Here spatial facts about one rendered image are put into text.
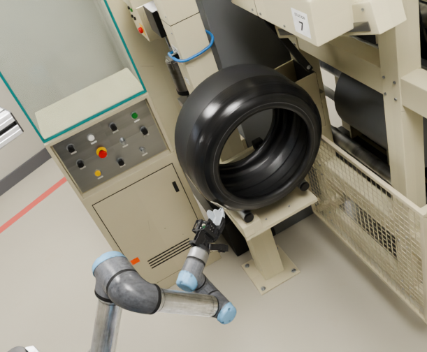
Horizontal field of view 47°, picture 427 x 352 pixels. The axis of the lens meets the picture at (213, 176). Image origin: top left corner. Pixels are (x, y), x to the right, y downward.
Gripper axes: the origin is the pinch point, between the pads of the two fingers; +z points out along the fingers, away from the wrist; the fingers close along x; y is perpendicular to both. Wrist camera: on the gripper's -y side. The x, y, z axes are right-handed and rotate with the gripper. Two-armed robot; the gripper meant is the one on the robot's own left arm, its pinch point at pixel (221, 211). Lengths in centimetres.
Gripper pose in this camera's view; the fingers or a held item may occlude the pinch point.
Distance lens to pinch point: 197.1
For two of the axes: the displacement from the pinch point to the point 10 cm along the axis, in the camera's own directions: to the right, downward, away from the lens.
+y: -6.2, -6.2, -4.9
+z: 3.5, -7.7, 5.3
